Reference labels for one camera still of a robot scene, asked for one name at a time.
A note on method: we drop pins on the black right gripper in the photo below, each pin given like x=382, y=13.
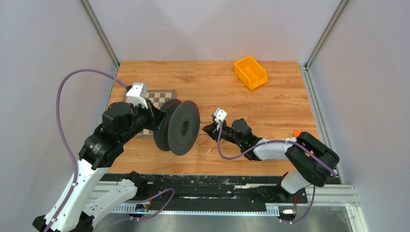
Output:
x=212, y=130

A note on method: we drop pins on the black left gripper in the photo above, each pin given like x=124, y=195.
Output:
x=154, y=115

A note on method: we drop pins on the grey perforated cable spool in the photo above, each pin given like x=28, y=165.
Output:
x=178, y=131

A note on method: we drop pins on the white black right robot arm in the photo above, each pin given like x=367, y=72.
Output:
x=314, y=162

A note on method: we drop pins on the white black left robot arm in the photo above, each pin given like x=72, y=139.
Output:
x=120, y=123

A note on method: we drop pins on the wooden chessboard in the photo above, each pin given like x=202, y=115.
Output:
x=158, y=97

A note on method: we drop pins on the yellow plastic bin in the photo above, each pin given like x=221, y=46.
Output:
x=250, y=72

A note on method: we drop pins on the orange curved pipe piece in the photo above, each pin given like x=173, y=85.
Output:
x=296, y=133

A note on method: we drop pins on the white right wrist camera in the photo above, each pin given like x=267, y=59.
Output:
x=219, y=116

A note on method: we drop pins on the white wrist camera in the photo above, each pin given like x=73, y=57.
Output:
x=219, y=116
x=136, y=95

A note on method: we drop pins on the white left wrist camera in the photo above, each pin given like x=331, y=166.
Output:
x=136, y=95

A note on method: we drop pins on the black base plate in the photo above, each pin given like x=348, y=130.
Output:
x=216, y=193

